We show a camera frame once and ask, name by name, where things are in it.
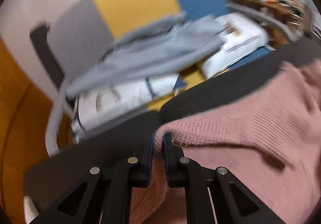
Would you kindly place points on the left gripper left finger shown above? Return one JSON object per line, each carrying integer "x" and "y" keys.
{"x": 92, "y": 182}

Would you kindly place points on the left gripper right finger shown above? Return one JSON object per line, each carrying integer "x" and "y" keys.
{"x": 212, "y": 195}

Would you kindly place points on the pink knitted sweater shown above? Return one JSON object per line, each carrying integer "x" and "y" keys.
{"x": 269, "y": 139}

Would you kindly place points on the white folded towel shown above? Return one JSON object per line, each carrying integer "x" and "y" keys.
{"x": 30, "y": 210}

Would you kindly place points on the grey blue garment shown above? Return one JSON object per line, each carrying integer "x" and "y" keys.
{"x": 150, "y": 53}

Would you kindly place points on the grey yellow blue chair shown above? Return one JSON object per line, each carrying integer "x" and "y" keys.
{"x": 78, "y": 37}

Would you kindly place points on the white printed pillow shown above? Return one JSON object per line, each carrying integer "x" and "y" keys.
{"x": 94, "y": 108}

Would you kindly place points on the black rolled mat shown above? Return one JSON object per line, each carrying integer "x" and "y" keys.
{"x": 38, "y": 37}

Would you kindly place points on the cluttered wooden shelf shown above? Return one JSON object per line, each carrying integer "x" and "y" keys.
{"x": 285, "y": 21}

